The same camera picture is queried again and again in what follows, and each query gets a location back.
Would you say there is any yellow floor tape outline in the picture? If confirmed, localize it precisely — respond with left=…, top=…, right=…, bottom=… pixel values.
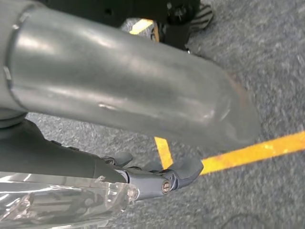
left=129, top=18, right=305, bottom=177

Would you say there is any black robot leg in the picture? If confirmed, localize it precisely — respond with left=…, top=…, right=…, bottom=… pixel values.
left=39, top=0, right=215, bottom=52

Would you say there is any glossy clear plastic panel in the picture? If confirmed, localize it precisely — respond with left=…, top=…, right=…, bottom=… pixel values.
left=0, top=172, right=139, bottom=229

